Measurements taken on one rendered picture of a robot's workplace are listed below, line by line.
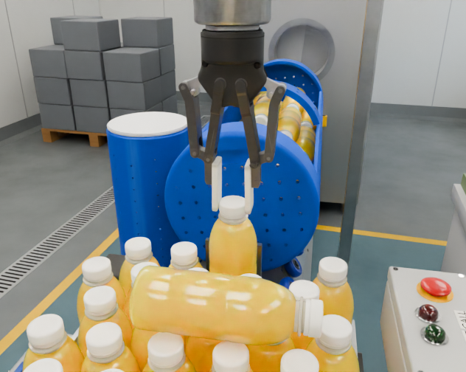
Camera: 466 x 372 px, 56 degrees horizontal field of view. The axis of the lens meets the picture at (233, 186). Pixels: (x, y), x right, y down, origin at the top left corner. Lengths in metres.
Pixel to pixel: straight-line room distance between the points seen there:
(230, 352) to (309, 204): 0.36
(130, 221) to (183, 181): 0.79
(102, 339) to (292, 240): 0.41
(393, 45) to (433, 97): 0.80
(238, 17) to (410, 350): 0.40
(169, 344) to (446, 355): 0.29
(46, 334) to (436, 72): 5.61
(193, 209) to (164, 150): 0.65
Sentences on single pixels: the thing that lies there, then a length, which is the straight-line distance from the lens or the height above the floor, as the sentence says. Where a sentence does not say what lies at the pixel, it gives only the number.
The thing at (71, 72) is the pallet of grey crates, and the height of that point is 0.73.
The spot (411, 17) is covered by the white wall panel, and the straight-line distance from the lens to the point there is 5.79.
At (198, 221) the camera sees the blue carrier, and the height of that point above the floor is 1.06.
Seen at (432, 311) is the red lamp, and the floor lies 1.11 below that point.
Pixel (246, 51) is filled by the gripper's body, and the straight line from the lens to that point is 0.52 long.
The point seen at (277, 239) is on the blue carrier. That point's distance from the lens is 0.81.
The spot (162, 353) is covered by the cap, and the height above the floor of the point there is 1.10.
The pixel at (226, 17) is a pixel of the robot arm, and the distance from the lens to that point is 0.50.
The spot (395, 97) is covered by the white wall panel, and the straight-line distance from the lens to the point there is 5.91.
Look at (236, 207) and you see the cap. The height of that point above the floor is 1.18.
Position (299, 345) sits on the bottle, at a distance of 0.60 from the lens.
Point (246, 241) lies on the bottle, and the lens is 0.61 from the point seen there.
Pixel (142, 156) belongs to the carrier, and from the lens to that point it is 1.45.
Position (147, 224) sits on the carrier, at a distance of 1.55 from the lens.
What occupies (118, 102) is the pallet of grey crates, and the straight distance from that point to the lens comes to 4.41.
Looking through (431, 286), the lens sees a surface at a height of 1.11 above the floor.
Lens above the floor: 1.45
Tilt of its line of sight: 24 degrees down
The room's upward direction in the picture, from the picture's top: straight up
